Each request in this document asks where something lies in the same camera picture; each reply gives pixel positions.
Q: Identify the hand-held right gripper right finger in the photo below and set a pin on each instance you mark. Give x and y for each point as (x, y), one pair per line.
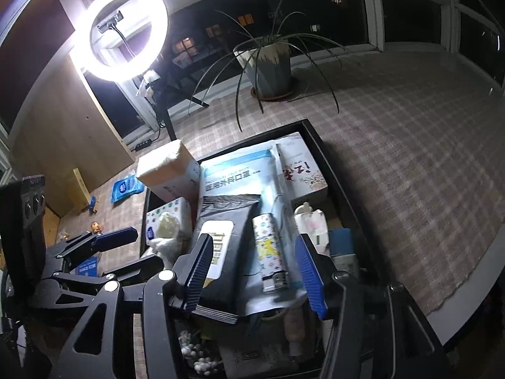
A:
(309, 276)

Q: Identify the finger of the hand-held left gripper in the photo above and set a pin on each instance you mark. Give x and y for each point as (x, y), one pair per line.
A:
(114, 237)
(134, 269)

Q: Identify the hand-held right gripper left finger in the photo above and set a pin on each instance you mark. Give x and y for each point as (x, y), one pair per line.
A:
(197, 272)

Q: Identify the small toy figure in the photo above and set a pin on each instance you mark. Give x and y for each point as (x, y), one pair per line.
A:
(96, 227)

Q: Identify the blue packet white print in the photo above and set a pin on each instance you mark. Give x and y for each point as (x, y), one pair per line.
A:
(87, 267)

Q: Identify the snack wrapper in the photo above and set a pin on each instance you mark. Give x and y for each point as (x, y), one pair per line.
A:
(63, 237)

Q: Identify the blue wet wipes pack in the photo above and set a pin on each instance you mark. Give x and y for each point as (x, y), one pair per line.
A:
(124, 188)

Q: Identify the patterned lighter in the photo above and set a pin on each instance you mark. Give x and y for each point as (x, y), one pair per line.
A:
(268, 244)

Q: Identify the black pouch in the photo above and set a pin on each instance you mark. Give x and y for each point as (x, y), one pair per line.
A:
(232, 225)

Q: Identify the black container tray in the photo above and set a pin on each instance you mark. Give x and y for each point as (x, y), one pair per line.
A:
(341, 183)

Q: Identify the face mask package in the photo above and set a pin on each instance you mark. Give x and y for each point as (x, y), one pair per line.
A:
(232, 169)

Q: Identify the crumpled clear plastic bag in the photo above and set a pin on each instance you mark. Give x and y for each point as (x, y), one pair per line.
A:
(169, 241)

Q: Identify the dotted white tissue pack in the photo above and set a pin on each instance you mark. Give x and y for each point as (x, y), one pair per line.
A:
(154, 225)

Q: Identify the plain blue box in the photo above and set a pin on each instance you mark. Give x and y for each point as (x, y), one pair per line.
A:
(341, 241)

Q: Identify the beige tube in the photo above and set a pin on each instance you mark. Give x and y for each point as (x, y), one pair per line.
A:
(296, 323)

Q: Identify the orange tissue pack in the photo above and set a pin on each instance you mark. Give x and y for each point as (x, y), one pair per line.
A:
(165, 166)

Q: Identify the black power strip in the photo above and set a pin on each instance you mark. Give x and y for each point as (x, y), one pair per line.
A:
(143, 145)

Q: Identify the large light wooden board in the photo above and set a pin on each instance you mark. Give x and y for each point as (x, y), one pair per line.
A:
(71, 134)

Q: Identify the white box red print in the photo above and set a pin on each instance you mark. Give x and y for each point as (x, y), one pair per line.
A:
(303, 169)

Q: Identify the black tripod stand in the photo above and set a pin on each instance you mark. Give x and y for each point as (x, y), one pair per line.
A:
(165, 118)

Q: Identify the crumpled white tissue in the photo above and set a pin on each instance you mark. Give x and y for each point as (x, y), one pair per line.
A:
(148, 81)

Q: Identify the potted plant grey pot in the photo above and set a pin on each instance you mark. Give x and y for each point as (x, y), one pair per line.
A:
(272, 67)

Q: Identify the black phone holder gooseneck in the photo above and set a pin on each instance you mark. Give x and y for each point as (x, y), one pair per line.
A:
(110, 23)

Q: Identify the white window frame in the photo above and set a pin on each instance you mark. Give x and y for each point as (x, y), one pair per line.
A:
(373, 8)

